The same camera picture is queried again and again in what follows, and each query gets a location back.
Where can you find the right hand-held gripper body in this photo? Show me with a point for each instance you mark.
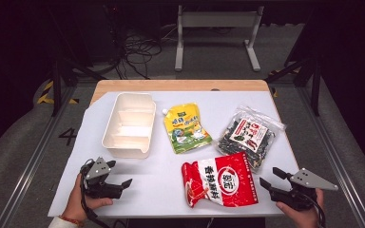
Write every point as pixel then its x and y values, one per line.
pixel 297 194

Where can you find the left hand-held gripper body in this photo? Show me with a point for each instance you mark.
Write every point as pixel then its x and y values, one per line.
pixel 99 186

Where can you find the white plastic storage box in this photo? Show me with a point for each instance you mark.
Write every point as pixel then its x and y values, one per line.
pixel 130 126

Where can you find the red and white snack packet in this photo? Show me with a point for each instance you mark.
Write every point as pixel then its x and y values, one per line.
pixel 221 180

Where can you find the clear bag of dried seaweed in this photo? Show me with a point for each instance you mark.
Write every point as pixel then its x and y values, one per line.
pixel 250 136

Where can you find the yellow spouted seasoning pouch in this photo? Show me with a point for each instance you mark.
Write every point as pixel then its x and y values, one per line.
pixel 187 128

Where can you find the person's right hand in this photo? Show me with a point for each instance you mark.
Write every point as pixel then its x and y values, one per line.
pixel 301 217

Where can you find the person's left hand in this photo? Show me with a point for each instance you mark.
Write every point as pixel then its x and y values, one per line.
pixel 76 202

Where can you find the white table mat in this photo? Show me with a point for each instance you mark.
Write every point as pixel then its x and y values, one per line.
pixel 158 177

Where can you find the black metal stand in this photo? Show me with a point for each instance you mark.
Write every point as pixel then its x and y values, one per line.
pixel 57 82
pixel 315 85

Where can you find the yellow and black hazard tape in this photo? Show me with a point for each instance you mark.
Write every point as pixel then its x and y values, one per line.
pixel 46 95

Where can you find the aluminium floor rail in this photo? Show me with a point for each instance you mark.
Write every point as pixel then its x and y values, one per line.
pixel 336 164
pixel 28 164

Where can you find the grey metal stand frame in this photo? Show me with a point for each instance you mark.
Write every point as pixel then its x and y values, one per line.
pixel 218 19

